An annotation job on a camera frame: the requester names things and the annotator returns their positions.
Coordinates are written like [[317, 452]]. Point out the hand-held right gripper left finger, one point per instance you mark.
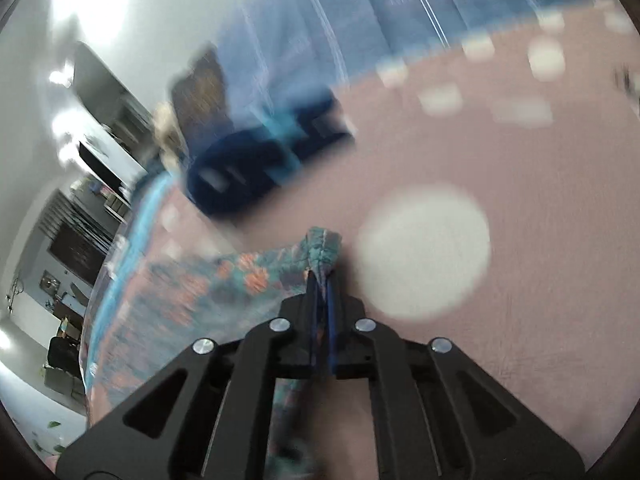
[[313, 310]]

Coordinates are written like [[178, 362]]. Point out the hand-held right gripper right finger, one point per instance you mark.
[[332, 320]]

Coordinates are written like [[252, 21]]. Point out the teal orange floral garment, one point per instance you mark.
[[250, 270]]

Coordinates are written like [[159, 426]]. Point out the dark blue cloth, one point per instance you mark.
[[235, 170]]

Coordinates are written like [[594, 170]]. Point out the beige soft object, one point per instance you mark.
[[167, 135]]

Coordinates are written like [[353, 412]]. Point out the dark cabinet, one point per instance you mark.
[[77, 255]]

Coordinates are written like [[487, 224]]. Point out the dark patterned cushion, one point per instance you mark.
[[200, 95]]

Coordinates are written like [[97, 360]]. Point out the pink dotted bed sheet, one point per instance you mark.
[[550, 200]]

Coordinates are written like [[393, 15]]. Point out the black chair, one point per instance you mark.
[[62, 355]]

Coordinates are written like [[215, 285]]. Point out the dark wardrobe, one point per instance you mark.
[[112, 90]]

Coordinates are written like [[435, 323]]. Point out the blue checked curtain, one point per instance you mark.
[[400, 0]]

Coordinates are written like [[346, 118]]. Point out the black wall television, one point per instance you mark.
[[100, 162]]

